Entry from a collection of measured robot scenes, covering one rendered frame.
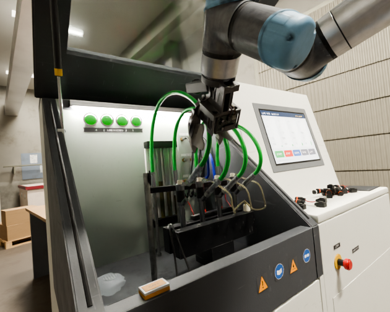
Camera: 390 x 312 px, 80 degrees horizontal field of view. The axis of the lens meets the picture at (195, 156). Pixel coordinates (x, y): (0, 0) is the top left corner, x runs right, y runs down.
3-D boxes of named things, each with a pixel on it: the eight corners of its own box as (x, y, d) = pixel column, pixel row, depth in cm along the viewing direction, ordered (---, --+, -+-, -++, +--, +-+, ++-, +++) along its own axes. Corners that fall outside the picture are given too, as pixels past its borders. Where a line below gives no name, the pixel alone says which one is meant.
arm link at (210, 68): (194, 49, 46) (228, 44, 49) (194, 71, 49) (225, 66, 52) (215, 62, 41) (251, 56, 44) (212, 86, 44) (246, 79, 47)
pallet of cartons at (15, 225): (-5, 252, 382) (-7, 213, 384) (-6, 241, 449) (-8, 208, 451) (71, 233, 458) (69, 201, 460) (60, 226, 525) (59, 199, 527)
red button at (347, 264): (348, 275, 75) (346, 259, 75) (335, 272, 78) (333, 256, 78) (355, 270, 78) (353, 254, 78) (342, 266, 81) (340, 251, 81)
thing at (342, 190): (336, 200, 95) (334, 186, 96) (311, 198, 104) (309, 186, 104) (358, 192, 109) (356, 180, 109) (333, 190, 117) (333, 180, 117)
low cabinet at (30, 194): (89, 202, 892) (88, 177, 895) (115, 208, 700) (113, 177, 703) (19, 214, 750) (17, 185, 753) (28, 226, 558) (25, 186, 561)
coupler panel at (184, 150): (185, 192, 106) (179, 125, 107) (181, 192, 109) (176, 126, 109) (207, 189, 113) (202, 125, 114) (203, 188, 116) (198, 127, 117)
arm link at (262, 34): (332, 34, 36) (275, 19, 42) (308, 3, 28) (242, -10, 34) (304, 83, 39) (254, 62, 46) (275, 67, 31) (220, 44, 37)
